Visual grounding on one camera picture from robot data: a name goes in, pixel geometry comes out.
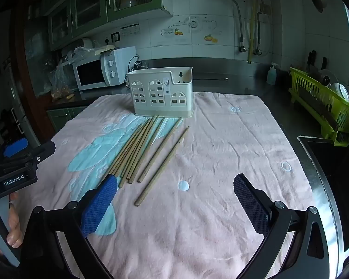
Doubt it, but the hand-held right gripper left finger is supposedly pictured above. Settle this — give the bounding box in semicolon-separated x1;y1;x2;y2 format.
20;174;118;279

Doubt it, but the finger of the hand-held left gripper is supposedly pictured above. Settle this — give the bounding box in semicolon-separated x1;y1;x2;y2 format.
4;140;56;170
1;138;30;160

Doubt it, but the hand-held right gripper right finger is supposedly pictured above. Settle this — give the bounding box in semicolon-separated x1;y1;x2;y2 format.
233;174;332;279

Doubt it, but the bunch of wooden chopsticks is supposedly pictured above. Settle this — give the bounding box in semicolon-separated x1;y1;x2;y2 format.
106;115;190;207

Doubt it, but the white plastic chopstick holder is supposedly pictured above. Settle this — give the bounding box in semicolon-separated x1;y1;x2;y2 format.
126;67;194;119

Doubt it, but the person's left hand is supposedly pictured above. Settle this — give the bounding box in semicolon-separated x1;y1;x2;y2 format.
0;192;24;256

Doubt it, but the green base cabinet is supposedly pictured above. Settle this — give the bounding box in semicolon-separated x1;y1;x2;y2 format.
47;106;89;134

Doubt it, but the pink towel with blue print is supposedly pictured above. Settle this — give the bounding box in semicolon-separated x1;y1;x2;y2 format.
16;91;313;279

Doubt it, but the clear plastic bag of food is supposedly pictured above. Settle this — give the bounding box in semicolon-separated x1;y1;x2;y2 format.
51;61;76;99

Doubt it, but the steel kitchen sink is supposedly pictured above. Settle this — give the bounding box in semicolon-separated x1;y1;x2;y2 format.
297;136;349;252

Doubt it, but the white microwave oven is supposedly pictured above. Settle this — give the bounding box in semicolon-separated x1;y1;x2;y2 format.
73;47;137;91

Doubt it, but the crumpled clear plastic bag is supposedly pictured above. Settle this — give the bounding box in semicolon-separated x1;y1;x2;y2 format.
65;46;101;63

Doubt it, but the white rounded kitchen appliance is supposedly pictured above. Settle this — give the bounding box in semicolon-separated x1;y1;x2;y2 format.
76;38;94;49

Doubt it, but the beige flat board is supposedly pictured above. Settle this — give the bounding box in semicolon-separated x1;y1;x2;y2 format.
94;45;116;54

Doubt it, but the green plastic dish rack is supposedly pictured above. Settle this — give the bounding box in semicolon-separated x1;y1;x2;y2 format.
289;67;349;146

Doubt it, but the dish soap bottle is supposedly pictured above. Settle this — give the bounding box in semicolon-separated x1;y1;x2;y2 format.
266;63;280;85

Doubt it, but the brown wooden door frame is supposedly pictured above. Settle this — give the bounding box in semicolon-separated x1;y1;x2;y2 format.
10;0;56;143

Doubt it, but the tangle of black cables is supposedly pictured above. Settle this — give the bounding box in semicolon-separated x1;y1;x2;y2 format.
127;56;149;71

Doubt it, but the green wall cabinet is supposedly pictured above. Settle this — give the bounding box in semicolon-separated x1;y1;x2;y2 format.
42;0;173;51

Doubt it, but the printed wall notice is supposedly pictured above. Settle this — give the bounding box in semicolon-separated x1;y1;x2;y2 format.
121;23;140;37

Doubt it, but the yellow gas hose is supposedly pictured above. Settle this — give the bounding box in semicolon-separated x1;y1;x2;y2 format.
248;0;258;64

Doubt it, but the metal flexible hose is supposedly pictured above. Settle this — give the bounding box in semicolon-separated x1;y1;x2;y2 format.
231;0;247;53
256;0;266;55

